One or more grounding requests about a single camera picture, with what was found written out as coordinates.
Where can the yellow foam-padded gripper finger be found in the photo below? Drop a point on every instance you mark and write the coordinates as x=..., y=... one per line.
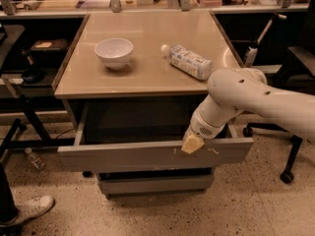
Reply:
x=191, y=142

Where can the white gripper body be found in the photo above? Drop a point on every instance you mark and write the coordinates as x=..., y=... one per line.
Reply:
x=204, y=127

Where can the grey top drawer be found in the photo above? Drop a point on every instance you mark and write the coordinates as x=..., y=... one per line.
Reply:
x=121, y=137

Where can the grey drawer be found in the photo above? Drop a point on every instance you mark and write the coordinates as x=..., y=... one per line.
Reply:
x=121, y=137
x=155, y=185

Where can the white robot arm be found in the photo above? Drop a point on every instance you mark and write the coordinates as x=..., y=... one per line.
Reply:
x=233, y=91

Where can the grey drawer cabinet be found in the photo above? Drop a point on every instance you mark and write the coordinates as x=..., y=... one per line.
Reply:
x=147, y=80

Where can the grey bottom drawer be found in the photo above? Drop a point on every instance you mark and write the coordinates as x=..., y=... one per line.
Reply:
x=155, y=185

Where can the clear plastic water bottle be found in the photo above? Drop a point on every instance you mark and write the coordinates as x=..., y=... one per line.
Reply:
x=188, y=61

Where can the black office chair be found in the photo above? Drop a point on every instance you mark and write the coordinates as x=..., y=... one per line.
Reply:
x=301, y=61

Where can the white ceramic bowl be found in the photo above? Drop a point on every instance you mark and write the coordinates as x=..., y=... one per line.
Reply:
x=114, y=53

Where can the plastic bottle on floor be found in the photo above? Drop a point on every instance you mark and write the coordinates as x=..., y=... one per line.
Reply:
x=35, y=159

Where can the black box on shelf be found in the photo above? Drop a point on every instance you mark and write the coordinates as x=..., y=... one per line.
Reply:
x=42, y=49

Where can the black round object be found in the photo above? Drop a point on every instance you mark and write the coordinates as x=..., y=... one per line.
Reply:
x=33, y=75

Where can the white sneaker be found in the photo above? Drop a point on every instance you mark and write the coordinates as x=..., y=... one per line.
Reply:
x=31, y=209

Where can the dark trouser leg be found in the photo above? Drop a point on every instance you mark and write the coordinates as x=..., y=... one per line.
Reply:
x=6, y=200

